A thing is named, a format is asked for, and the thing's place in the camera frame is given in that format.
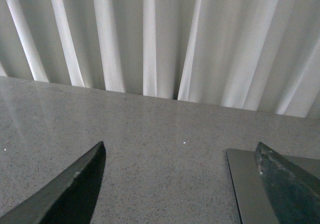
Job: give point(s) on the white pleated curtain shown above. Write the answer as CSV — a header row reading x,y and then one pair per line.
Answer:
x,y
259,55

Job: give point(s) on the grey silver laptop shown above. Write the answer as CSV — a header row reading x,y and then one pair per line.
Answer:
x,y
252,200

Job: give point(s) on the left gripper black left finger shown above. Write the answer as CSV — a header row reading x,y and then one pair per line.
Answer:
x,y
70,198

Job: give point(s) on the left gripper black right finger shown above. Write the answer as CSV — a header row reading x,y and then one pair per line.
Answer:
x,y
294,193

